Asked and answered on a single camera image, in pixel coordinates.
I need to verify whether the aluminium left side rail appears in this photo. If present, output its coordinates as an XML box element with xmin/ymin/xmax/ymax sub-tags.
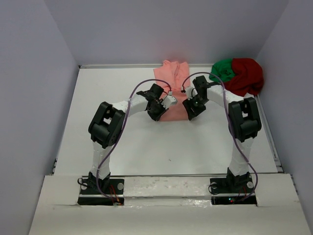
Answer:
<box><xmin>50</xmin><ymin>158</ymin><xmax>58</xmax><ymax>176</ymax></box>

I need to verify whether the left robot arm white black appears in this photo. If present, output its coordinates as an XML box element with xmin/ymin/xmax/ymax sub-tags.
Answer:
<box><xmin>86</xmin><ymin>84</ymin><xmax>177</xmax><ymax>193</ymax></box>

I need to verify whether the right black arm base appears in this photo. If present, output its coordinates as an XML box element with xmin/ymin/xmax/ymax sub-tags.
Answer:
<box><xmin>208</xmin><ymin>178</ymin><xmax>257</xmax><ymax>206</ymax></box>

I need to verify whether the green t shirt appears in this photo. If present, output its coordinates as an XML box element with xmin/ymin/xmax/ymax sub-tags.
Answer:
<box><xmin>209</xmin><ymin>59</ymin><xmax>235</xmax><ymax>82</ymax></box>

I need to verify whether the aluminium back rail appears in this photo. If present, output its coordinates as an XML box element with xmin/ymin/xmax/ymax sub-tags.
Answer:
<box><xmin>78</xmin><ymin>64</ymin><xmax>213</xmax><ymax>69</ymax></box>

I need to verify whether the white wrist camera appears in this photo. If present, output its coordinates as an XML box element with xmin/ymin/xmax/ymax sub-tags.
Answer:
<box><xmin>161</xmin><ymin>91</ymin><xmax>178</xmax><ymax>109</ymax></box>
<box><xmin>181</xmin><ymin>86</ymin><xmax>195</xmax><ymax>99</ymax></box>

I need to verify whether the red t shirt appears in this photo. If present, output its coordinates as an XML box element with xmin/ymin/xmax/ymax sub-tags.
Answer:
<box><xmin>224</xmin><ymin>58</ymin><xmax>264</xmax><ymax>96</ymax></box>

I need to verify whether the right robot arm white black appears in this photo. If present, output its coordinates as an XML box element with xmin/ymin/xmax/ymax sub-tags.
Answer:
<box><xmin>181</xmin><ymin>72</ymin><xmax>262</xmax><ymax>196</ymax></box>

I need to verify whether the pink t shirt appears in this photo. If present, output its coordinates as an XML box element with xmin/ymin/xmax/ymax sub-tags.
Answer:
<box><xmin>154</xmin><ymin>60</ymin><xmax>189</xmax><ymax>121</ymax></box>

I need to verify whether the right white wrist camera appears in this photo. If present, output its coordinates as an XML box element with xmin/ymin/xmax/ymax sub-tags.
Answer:
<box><xmin>181</xmin><ymin>86</ymin><xmax>195</xmax><ymax>99</ymax></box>

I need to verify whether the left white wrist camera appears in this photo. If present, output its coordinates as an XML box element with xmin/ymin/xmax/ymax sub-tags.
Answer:
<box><xmin>161</xmin><ymin>91</ymin><xmax>178</xmax><ymax>109</ymax></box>

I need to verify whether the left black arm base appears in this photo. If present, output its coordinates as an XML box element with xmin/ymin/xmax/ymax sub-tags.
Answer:
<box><xmin>77</xmin><ymin>177</ymin><xmax>125</xmax><ymax>206</ymax></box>

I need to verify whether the aluminium front rail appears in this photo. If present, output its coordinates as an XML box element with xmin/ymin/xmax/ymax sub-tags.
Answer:
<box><xmin>110</xmin><ymin>173</ymin><xmax>226</xmax><ymax>178</ymax></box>

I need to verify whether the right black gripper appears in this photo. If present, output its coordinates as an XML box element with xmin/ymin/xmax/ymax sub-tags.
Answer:
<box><xmin>182</xmin><ymin>95</ymin><xmax>208</xmax><ymax>120</ymax></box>

